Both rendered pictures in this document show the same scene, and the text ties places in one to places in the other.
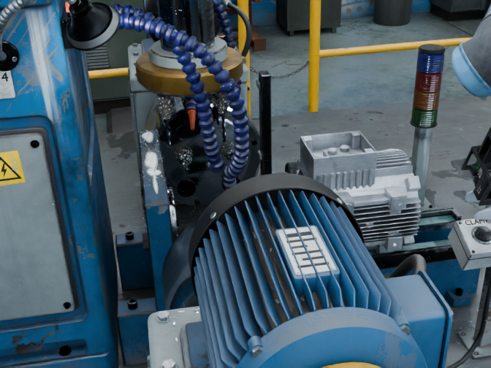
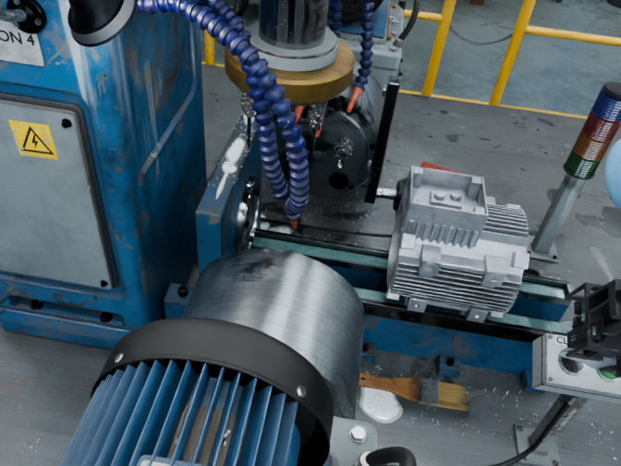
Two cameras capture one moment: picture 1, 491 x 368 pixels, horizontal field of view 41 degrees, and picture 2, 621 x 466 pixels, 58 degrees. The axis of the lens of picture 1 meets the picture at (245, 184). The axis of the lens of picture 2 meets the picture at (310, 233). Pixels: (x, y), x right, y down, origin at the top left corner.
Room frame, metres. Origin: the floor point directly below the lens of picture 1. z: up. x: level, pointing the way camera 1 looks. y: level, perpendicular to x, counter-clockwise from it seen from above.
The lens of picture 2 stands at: (0.36, -0.13, 1.68)
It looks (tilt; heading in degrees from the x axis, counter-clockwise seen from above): 42 degrees down; 13
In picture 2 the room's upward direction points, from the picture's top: 7 degrees clockwise
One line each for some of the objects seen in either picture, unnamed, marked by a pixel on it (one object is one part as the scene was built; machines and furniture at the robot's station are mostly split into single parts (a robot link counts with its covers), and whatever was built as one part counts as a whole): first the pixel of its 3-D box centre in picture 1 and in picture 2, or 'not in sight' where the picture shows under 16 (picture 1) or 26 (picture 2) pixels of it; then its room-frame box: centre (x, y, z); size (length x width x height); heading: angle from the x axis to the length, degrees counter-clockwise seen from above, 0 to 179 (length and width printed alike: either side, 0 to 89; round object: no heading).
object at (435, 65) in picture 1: (430, 60); (613, 103); (1.46, -0.44, 1.19); 0.06 x 0.06 x 0.04
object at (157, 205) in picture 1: (142, 245); (214, 229); (1.05, 0.20, 0.97); 0.30 x 0.11 x 0.34; 9
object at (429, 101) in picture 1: (426, 96); (592, 142); (1.46, -0.44, 1.10); 0.06 x 0.06 x 0.04
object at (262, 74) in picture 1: (266, 132); (382, 144); (1.23, -0.05, 1.12); 0.04 x 0.03 x 0.26; 99
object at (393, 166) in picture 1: (354, 201); (452, 251); (1.12, -0.21, 1.01); 0.20 x 0.19 x 0.19; 99
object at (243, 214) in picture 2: (173, 223); (249, 218); (1.06, 0.14, 1.01); 0.15 x 0.02 x 0.15; 9
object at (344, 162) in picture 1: (337, 161); (443, 206); (1.11, -0.18, 1.11); 0.12 x 0.11 x 0.07; 99
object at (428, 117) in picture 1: (424, 114); (583, 161); (1.46, -0.44, 1.05); 0.06 x 0.06 x 0.04
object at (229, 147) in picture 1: (200, 136); (325, 117); (1.40, 0.10, 1.04); 0.41 x 0.25 x 0.25; 9
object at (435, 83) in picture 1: (428, 79); (602, 123); (1.46, -0.44, 1.14); 0.06 x 0.06 x 0.04
